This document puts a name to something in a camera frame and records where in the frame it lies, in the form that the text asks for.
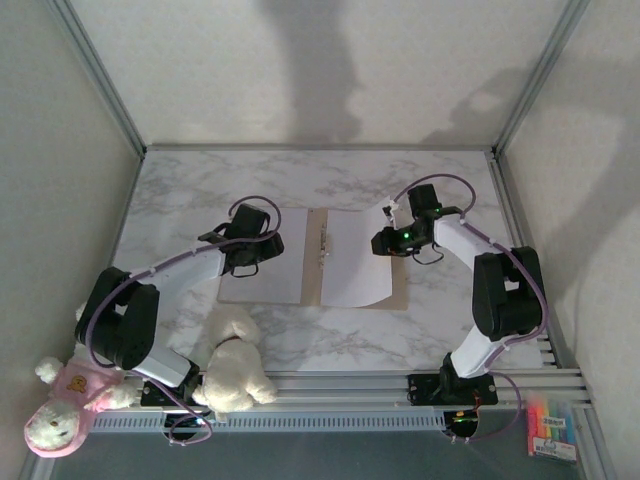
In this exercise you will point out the brown cardboard folder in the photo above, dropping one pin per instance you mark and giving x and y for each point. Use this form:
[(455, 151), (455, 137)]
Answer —
[(311, 280)]

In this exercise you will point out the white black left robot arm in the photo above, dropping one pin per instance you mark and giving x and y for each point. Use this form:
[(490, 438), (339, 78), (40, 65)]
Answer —
[(185, 272)]

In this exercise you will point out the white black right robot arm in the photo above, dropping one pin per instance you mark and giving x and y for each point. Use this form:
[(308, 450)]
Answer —
[(475, 350)]

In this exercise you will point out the metal folder fastener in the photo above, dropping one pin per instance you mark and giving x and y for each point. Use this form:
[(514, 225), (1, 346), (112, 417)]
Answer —
[(323, 245)]

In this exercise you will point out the white plush dog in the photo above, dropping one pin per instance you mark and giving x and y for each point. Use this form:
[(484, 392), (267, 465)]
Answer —
[(235, 370)]

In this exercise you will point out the highlighter pen pack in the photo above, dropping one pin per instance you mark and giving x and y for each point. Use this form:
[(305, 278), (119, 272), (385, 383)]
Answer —
[(550, 430)]

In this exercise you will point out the white plush toy pink outfit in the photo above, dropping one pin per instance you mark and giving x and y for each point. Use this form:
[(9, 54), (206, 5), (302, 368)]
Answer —
[(55, 430)]

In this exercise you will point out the aluminium back rail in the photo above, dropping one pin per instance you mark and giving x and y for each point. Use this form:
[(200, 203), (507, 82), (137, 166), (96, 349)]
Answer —
[(225, 148)]

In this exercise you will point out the aluminium front rail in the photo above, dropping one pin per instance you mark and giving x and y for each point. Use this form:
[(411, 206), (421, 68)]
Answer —
[(340, 387)]

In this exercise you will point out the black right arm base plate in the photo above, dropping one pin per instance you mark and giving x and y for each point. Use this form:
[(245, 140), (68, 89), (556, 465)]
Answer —
[(422, 390)]

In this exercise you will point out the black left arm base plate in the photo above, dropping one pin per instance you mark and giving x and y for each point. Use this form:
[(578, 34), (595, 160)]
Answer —
[(150, 395)]

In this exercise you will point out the aluminium side rail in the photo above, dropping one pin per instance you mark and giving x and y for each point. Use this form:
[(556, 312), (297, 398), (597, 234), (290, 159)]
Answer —
[(552, 352)]

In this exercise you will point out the aluminium frame post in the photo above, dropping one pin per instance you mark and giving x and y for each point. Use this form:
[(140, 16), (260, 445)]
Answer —
[(102, 80), (537, 80)]

